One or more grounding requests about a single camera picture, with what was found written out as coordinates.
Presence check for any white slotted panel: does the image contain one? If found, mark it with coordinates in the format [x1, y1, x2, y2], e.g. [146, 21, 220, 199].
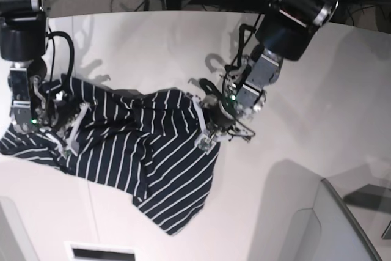
[64, 241, 139, 261]

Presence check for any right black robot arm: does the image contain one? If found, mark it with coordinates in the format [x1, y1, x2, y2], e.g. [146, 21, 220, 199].
[1, 0, 89, 153]

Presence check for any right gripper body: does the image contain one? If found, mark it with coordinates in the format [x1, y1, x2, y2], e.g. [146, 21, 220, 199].
[39, 91, 90, 148]

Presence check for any navy white striped t-shirt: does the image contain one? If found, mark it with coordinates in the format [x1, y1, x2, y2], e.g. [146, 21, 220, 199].
[1, 78, 219, 235]

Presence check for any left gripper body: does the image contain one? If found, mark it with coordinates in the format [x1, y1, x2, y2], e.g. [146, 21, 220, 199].
[200, 95, 255, 142]

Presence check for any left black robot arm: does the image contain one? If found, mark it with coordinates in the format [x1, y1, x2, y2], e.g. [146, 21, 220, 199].
[195, 0, 338, 149]

